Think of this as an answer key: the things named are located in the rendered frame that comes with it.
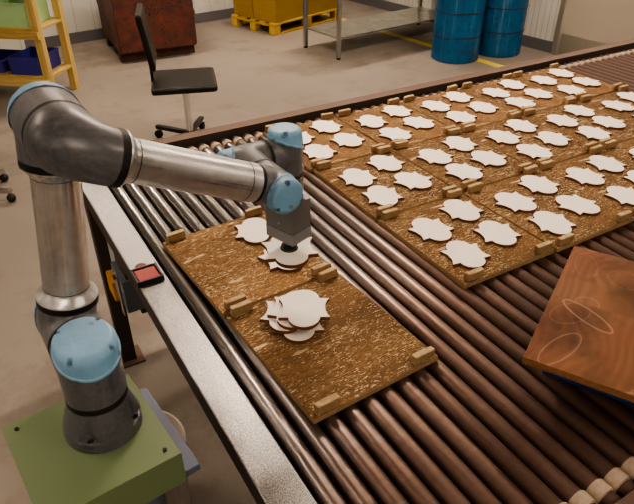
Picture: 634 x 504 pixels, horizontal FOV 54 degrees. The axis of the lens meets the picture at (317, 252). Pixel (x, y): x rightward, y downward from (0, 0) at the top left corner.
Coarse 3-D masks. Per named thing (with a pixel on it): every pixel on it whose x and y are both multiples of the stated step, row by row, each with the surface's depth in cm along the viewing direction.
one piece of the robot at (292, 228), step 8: (304, 200) 137; (296, 208) 137; (304, 208) 139; (272, 216) 142; (280, 216) 140; (288, 216) 138; (296, 216) 138; (304, 216) 141; (272, 224) 143; (280, 224) 141; (288, 224) 139; (296, 224) 139; (304, 224) 142; (272, 232) 144; (280, 232) 142; (288, 232) 140; (296, 232) 140; (304, 232) 143; (280, 240) 143; (288, 240) 141; (296, 240) 142
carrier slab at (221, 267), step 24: (264, 216) 199; (192, 240) 187; (216, 240) 187; (240, 240) 187; (192, 264) 176; (216, 264) 176; (240, 264) 176; (264, 264) 176; (312, 264) 176; (216, 288) 167; (240, 288) 167; (264, 288) 167; (288, 288) 167
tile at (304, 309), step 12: (288, 300) 155; (300, 300) 155; (312, 300) 155; (324, 300) 155; (288, 312) 151; (300, 312) 151; (312, 312) 151; (324, 312) 151; (300, 324) 147; (312, 324) 147
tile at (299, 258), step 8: (272, 240) 150; (304, 240) 150; (264, 248) 149; (272, 248) 147; (304, 248) 147; (272, 256) 144; (280, 256) 144; (288, 256) 144; (296, 256) 144; (304, 256) 144; (312, 256) 146; (280, 264) 142; (288, 264) 142; (296, 264) 142; (304, 264) 143
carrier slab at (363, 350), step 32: (320, 288) 167; (352, 288) 167; (256, 320) 155; (320, 320) 155; (352, 320) 155; (384, 320) 155; (256, 352) 146; (288, 352) 146; (320, 352) 146; (352, 352) 146; (384, 352) 146; (288, 384) 137; (320, 384) 137; (352, 384) 137; (384, 384) 137; (320, 416) 129
